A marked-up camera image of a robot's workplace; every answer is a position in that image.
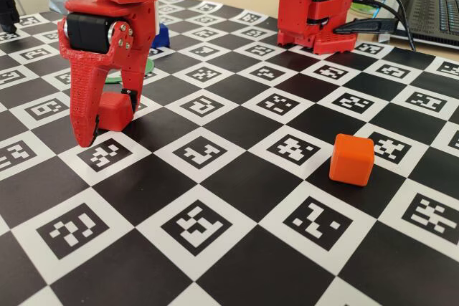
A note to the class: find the red robot base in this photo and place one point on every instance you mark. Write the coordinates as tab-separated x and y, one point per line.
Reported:
340	5

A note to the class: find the black white marker checkerboard mat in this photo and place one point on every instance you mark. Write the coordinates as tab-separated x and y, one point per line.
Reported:
229	184

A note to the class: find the orange cube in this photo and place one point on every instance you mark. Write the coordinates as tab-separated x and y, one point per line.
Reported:
351	161

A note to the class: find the small white box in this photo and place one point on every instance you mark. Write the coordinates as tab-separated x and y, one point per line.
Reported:
383	37

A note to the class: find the blue cube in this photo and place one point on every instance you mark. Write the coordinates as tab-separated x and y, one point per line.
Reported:
162	35

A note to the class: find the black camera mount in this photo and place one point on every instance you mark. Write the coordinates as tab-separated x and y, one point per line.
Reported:
7	12

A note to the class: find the red cube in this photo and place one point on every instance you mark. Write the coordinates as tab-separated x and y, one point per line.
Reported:
114	110

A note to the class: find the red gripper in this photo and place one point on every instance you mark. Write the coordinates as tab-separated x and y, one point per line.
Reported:
89	35

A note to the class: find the green round object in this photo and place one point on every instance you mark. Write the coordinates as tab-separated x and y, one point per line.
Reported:
362	8

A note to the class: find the grey laptop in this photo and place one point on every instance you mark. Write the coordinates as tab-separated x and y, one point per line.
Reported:
430	12

